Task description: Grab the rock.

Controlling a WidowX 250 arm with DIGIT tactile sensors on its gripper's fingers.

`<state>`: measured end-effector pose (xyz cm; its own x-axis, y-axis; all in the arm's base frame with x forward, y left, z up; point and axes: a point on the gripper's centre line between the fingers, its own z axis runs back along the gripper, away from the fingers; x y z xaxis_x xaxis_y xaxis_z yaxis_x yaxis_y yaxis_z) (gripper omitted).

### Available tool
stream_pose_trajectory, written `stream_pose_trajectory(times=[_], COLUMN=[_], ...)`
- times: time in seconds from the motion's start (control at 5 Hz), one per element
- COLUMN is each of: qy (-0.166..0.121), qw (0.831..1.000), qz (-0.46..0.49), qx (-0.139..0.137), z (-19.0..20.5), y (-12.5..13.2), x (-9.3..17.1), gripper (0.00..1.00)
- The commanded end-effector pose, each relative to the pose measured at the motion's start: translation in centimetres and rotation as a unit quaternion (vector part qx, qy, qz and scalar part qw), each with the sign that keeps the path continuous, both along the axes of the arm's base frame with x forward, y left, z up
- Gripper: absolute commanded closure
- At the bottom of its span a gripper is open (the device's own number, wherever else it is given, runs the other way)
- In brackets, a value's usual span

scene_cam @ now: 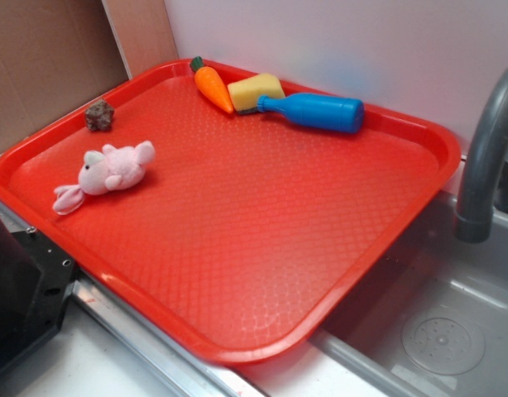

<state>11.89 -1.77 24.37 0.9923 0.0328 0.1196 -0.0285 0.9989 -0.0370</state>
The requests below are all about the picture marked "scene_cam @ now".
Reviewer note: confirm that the small brown rock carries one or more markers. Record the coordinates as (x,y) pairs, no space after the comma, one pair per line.
(99,116)

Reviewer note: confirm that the blue plastic toy bottle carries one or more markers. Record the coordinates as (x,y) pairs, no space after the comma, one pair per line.
(317,111)

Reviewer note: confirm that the red plastic tray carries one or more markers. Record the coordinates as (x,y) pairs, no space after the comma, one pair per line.
(246,231)

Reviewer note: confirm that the grey plastic sink basin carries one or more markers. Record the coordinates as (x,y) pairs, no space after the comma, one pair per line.
(430,318)

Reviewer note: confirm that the pink plush toy animal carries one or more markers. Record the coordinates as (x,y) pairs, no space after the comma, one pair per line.
(105,171)

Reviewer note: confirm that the grey toy faucet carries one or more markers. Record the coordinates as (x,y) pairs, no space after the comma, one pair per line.
(484,184)

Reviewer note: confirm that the yellow sponge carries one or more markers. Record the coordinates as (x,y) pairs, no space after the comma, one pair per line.
(245,93)

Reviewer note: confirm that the brown cardboard panel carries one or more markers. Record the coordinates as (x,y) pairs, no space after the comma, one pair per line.
(58,55)

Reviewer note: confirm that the orange toy carrot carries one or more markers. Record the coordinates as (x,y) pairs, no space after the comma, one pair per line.
(210,84)

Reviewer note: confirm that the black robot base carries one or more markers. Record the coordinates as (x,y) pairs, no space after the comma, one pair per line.
(36,280)

